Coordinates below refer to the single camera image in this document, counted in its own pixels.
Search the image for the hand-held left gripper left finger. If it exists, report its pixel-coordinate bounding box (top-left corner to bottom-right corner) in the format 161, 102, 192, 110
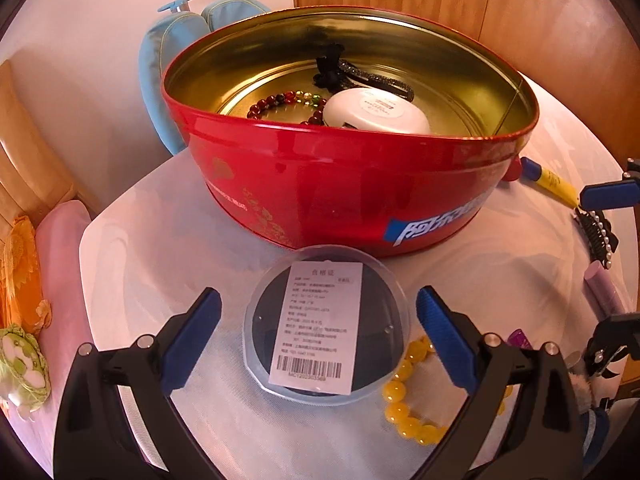
52, 287, 223, 480

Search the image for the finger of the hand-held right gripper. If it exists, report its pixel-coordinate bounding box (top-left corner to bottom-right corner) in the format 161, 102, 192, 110
585, 311, 640, 378
580, 157, 640, 211

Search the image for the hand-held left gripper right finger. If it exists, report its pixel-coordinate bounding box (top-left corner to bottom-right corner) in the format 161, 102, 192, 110
416, 286, 585, 480

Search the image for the black pearl bow hair clip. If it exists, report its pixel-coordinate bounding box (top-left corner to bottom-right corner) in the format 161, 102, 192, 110
574, 208, 614, 270

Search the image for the purple lipstick tube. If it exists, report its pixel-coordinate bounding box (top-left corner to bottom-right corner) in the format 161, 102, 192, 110
581, 261, 627, 317

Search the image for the yellow tube with blue cap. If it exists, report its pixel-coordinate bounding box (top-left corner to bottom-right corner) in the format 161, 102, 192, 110
519, 156, 582, 208

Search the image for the blue plush gnome hair clip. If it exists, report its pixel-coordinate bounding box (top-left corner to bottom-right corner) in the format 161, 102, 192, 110
564, 352, 613, 467

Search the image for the yellow bead bracelet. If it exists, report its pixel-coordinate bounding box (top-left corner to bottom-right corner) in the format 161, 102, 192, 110
381, 335, 516, 447

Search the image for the clear round plastic case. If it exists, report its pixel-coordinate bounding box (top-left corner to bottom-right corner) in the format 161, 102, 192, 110
242, 244, 412, 405

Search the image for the red round tin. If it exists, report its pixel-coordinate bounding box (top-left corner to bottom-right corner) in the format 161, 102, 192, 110
160, 6, 542, 261

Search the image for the white round compact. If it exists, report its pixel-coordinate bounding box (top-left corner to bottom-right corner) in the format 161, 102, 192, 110
321, 88, 432, 136

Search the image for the dark red bead bracelet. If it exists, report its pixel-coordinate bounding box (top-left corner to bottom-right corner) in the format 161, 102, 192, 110
247, 88, 328, 128

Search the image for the black glitter hair clip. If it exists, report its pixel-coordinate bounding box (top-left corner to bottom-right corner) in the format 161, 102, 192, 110
313, 43, 417, 104

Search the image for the cabbage plush toy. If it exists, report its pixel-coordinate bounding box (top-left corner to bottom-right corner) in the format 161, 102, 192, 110
0, 326, 52, 417

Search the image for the orange sunflower pillow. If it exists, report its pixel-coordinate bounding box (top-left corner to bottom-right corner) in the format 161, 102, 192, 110
0, 214, 54, 333

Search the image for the light blue chair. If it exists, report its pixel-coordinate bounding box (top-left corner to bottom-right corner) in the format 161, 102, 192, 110
136, 0, 275, 157

